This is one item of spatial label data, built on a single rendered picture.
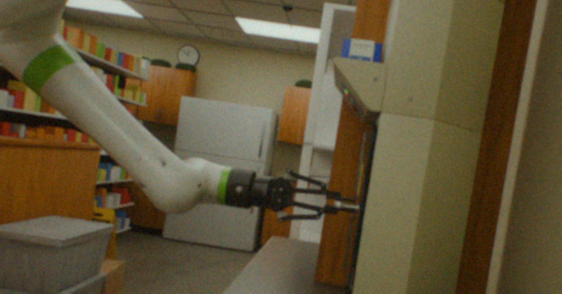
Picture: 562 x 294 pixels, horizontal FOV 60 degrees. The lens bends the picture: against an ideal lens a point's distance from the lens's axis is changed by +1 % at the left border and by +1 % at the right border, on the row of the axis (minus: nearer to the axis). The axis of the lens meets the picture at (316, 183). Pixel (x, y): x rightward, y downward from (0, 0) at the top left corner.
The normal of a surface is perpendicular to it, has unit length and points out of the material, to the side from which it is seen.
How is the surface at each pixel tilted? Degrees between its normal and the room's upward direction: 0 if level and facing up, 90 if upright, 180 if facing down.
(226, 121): 90
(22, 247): 95
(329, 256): 90
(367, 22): 90
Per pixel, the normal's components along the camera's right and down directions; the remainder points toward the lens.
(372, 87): -0.04, 0.04
